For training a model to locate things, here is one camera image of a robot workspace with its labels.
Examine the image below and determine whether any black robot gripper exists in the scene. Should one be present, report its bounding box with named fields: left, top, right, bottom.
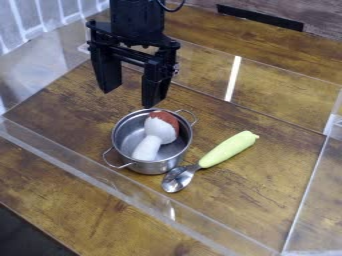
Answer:
left=85, top=0, right=180, bottom=108

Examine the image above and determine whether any small silver metal pot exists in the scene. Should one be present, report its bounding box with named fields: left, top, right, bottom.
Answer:
left=101, top=108, right=197, bottom=175

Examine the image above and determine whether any plush mushroom red cap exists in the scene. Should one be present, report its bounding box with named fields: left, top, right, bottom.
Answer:
left=132, top=111, right=179, bottom=161

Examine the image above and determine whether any black bar on table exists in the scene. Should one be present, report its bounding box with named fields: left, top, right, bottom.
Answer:
left=216, top=4, right=304, bottom=32

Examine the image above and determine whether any black cable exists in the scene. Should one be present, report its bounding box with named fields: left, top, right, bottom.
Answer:
left=155, top=0, right=187, bottom=13

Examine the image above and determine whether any clear acrylic enclosure wall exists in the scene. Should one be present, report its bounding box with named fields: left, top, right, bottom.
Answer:
left=0, top=7, right=342, bottom=256

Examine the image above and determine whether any spoon with yellow-green handle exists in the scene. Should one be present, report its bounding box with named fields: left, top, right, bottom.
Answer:
left=161, top=131, right=259, bottom=193

